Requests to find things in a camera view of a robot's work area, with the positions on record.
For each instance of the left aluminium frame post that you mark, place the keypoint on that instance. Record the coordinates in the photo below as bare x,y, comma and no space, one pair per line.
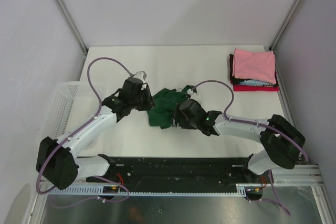
71,25

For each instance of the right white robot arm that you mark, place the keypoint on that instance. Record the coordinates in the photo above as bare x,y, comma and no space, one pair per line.
282,142

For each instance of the red folded t shirt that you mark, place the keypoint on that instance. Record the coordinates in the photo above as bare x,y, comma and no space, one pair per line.
242,88

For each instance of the grey slotted cable duct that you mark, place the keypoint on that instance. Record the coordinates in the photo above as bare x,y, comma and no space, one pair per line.
218,190

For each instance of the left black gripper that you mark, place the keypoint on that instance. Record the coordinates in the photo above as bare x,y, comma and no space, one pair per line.
149,103

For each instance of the right aluminium frame post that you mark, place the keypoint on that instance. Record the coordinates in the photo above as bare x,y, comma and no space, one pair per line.
291,13

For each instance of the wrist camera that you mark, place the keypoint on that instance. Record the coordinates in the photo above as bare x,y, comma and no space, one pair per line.
141,75
191,93

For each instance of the black printed folded t shirt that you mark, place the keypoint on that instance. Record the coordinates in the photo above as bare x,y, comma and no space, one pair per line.
248,82

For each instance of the pink folded t shirt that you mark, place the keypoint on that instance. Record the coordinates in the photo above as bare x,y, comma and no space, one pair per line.
254,65

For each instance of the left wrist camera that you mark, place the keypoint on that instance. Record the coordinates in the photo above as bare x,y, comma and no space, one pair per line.
141,75

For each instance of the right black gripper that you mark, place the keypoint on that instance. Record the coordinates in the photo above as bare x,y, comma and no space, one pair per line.
182,123

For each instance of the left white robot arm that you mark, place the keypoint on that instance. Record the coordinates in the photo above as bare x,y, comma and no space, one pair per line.
58,159

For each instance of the green t shirt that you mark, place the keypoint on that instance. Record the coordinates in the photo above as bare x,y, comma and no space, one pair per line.
161,115

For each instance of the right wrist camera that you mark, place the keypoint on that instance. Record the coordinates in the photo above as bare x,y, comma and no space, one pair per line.
191,93

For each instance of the white plastic basket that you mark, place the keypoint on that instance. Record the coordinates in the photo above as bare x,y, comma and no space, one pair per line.
74,103

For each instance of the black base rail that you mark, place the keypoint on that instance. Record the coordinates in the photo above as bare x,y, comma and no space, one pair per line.
176,172

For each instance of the aluminium frame post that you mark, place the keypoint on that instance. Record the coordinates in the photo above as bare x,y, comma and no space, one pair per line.
291,13
71,25

